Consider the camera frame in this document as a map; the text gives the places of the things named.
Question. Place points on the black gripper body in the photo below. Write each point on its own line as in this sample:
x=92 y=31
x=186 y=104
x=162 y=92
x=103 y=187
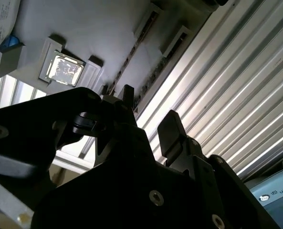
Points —
x=96 y=202

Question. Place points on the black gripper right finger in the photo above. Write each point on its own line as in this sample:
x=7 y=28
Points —
x=172 y=133

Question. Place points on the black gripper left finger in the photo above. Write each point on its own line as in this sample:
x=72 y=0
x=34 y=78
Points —
x=36 y=124

